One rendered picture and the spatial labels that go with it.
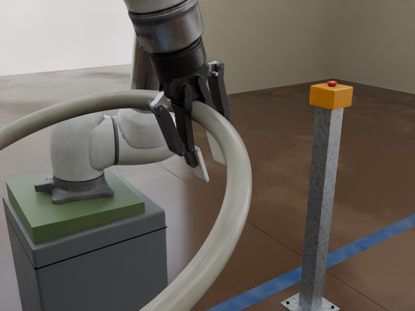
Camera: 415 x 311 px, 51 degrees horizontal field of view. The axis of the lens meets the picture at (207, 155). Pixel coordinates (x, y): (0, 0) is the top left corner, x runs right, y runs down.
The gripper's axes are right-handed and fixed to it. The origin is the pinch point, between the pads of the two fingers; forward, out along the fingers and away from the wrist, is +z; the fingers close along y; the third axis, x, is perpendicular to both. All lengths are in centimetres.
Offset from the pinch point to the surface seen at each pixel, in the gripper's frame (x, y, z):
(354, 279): -32, -87, 167
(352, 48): -335, -556, 328
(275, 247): -80, -80, 168
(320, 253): -34, -65, 122
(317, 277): -33, -60, 134
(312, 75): -373, -493, 355
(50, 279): -49, 28, 46
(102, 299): -46, 21, 63
